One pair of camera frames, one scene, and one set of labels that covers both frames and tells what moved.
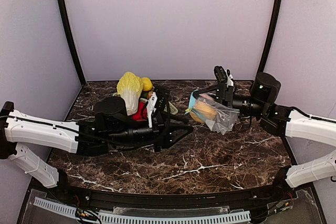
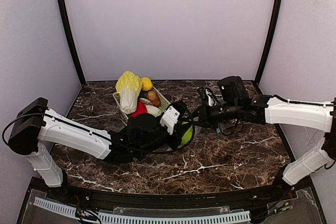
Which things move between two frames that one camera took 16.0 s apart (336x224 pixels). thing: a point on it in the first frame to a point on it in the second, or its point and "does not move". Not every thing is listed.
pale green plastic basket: [172, 109] to [164, 102]
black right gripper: [227, 96] to [202, 114]
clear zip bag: [218, 117] to [187, 136]
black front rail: [212, 200] does not move
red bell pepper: [142, 114] does not move
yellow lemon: [147, 84] does not move
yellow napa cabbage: [129, 87] does not move
